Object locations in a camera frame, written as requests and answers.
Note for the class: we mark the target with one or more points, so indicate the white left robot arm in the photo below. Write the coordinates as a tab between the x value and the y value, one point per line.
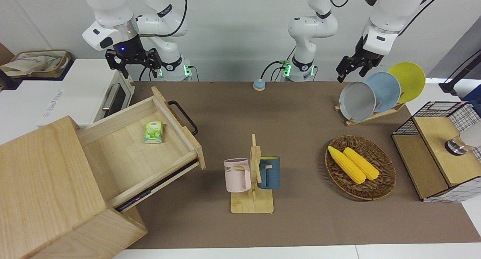
312	26

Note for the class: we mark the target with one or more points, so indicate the light blue plate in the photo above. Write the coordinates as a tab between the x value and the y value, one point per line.
387	88

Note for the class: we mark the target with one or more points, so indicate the silver and white lamp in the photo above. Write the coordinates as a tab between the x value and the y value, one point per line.
456	144

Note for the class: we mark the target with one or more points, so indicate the light wooden cabinet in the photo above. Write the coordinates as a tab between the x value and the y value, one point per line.
41	184

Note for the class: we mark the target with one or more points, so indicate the dark blue mug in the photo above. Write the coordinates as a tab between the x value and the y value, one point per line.
272	174

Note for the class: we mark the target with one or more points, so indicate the yellow corn cob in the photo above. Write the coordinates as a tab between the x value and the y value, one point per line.
345	165
362	164

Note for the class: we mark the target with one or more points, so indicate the blue round bell button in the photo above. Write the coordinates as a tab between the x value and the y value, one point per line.
259	85

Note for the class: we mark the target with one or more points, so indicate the wooden mug rack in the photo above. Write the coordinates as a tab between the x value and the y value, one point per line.
251	204

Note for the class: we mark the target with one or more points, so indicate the brown wicker basket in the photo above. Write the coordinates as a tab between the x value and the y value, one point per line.
379	157

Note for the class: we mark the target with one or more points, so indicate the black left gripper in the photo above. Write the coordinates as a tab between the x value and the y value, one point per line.
362	56

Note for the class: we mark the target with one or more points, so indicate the grey plate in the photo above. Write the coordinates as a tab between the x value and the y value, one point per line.
355	101

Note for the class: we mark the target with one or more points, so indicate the wooden plate rack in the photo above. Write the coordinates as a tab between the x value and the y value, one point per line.
370	117

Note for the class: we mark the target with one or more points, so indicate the green juice box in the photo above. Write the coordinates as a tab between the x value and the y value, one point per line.
153	132

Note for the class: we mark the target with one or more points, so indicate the yellow plate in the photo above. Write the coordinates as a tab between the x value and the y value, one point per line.
411	78

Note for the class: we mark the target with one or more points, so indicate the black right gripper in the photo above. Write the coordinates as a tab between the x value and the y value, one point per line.
129	52

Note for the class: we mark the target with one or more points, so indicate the pink mug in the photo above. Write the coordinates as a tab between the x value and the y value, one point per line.
235	176

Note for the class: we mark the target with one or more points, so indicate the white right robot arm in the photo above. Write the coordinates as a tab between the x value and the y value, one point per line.
109	7

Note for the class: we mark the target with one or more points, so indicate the brown table mat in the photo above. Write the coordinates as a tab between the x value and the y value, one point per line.
300	225

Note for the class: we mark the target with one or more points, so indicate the blue object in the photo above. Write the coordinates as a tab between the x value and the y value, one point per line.
474	99

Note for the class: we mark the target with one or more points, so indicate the black stand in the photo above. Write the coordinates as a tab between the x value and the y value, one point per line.
460	74

